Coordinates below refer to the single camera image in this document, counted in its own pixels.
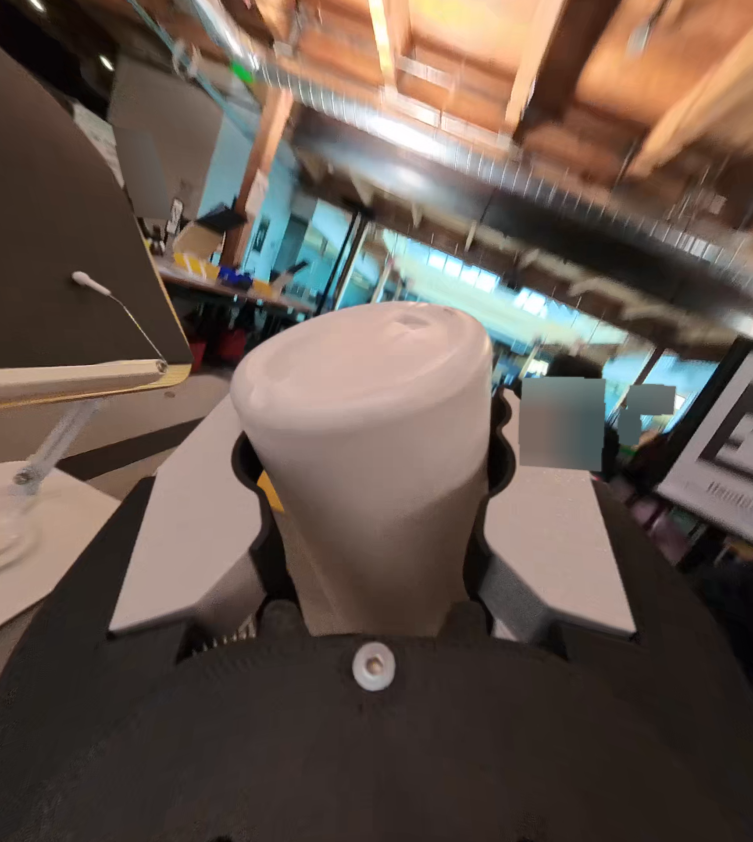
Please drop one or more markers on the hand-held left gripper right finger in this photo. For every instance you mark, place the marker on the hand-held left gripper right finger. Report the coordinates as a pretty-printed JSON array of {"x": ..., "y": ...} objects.
[{"x": 561, "y": 553}]

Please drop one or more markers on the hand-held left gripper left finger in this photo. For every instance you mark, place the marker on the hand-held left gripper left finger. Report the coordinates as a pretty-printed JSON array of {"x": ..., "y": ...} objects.
[{"x": 179, "y": 540}]

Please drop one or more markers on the white roll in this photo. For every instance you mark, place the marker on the white roll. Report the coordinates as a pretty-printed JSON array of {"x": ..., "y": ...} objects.
[{"x": 370, "y": 447}]

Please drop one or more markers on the yellow plastic bin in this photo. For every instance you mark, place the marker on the yellow plastic bin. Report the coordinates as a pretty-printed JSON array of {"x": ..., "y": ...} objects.
[{"x": 271, "y": 494}]

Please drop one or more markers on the white board stand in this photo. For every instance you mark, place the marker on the white board stand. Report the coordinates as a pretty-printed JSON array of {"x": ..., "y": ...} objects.
[{"x": 8, "y": 553}]

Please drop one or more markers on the black framed tag sign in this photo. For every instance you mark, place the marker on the black framed tag sign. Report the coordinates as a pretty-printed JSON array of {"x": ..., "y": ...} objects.
[{"x": 745, "y": 447}]

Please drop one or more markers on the long wooden desk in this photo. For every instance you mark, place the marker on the long wooden desk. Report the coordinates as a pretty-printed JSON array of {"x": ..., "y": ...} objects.
[{"x": 219, "y": 283}]

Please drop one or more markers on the wooden board with black mat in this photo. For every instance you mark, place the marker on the wooden board with black mat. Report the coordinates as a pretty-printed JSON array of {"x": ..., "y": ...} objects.
[{"x": 34, "y": 224}]

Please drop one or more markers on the green exit sign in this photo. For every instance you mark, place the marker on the green exit sign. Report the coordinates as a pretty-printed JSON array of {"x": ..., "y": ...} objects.
[{"x": 242, "y": 69}]

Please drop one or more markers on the silver ceiling duct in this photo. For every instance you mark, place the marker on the silver ceiling duct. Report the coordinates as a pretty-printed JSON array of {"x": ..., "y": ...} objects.
[{"x": 508, "y": 178}]

